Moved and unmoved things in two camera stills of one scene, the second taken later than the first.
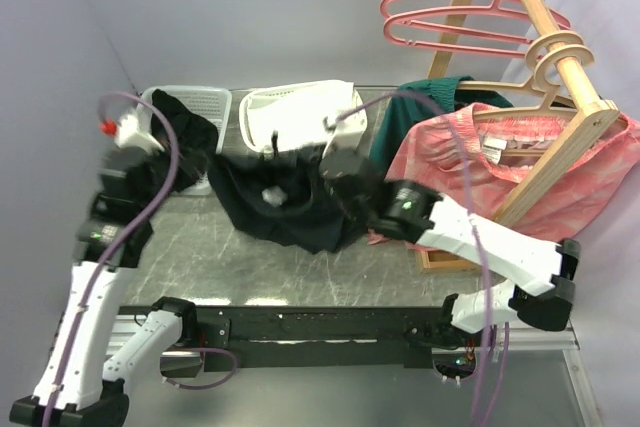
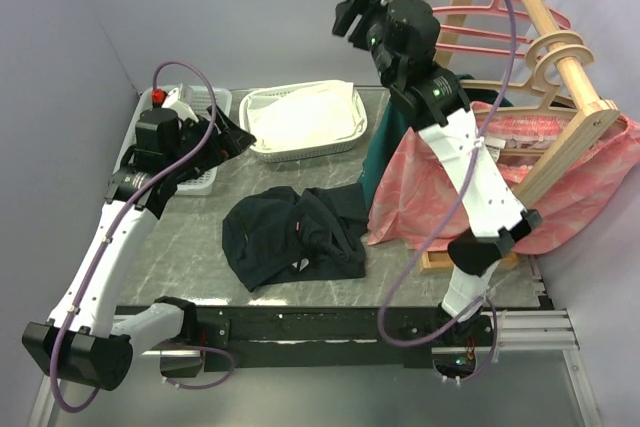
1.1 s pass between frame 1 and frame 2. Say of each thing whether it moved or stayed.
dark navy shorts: moved
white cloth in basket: stayed
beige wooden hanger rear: stayed
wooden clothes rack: stayed
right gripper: moved
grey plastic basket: stayed
